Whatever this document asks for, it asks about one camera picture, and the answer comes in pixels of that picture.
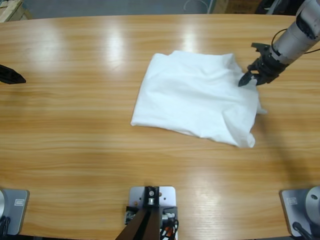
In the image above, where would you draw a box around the grey metal stand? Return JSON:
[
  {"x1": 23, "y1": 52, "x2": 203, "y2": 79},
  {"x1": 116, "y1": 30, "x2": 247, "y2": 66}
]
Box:
[{"x1": 264, "y1": 0, "x2": 283, "y2": 15}]

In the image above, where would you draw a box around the light brown cardboard box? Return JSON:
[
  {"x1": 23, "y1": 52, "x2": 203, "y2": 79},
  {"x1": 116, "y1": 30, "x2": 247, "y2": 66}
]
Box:
[{"x1": 212, "y1": 0, "x2": 230, "y2": 14}]

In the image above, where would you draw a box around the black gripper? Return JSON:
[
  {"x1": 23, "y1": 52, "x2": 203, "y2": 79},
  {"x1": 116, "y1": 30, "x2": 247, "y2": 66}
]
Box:
[{"x1": 238, "y1": 49, "x2": 291, "y2": 88}]

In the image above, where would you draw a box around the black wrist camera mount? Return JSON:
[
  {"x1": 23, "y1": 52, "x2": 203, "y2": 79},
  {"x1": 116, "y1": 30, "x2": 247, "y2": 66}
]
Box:
[{"x1": 250, "y1": 42, "x2": 272, "y2": 57}]

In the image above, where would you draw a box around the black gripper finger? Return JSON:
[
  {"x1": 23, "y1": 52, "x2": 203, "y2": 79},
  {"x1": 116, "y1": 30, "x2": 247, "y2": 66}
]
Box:
[{"x1": 0, "y1": 64, "x2": 27, "y2": 85}]

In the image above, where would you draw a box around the light wooden pallet stack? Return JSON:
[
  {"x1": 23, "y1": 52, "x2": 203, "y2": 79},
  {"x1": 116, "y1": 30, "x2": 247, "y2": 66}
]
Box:
[{"x1": 0, "y1": 0, "x2": 33, "y2": 23}]

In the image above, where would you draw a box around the white cable loop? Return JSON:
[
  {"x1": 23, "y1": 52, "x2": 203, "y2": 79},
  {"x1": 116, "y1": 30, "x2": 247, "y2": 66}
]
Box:
[{"x1": 184, "y1": 0, "x2": 213, "y2": 14}]

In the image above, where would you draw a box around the white mount block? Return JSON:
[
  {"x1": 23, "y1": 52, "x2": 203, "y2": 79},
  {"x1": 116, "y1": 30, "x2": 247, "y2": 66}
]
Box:
[{"x1": 124, "y1": 185, "x2": 180, "y2": 240}]

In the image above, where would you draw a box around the dark post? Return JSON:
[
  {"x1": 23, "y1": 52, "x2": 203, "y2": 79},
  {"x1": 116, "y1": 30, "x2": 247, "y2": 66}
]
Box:
[{"x1": 117, "y1": 185, "x2": 161, "y2": 240}]

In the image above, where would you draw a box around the dark brown cardboard box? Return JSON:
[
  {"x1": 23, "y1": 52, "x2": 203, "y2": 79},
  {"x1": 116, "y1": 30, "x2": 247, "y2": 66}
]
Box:
[{"x1": 226, "y1": 0, "x2": 258, "y2": 14}]

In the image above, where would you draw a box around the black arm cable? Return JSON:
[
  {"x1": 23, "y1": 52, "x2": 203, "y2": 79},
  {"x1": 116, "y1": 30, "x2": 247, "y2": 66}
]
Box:
[{"x1": 271, "y1": 27, "x2": 320, "y2": 55}]

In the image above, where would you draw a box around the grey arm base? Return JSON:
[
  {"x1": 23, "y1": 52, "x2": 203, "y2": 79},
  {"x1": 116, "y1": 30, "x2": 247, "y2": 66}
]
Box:
[
  {"x1": 0, "y1": 188, "x2": 30, "y2": 236},
  {"x1": 279, "y1": 185, "x2": 320, "y2": 237}
]

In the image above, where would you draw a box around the white T-shirt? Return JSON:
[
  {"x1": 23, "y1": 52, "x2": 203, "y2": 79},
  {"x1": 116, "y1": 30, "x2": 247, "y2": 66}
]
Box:
[{"x1": 130, "y1": 50, "x2": 268, "y2": 149}]

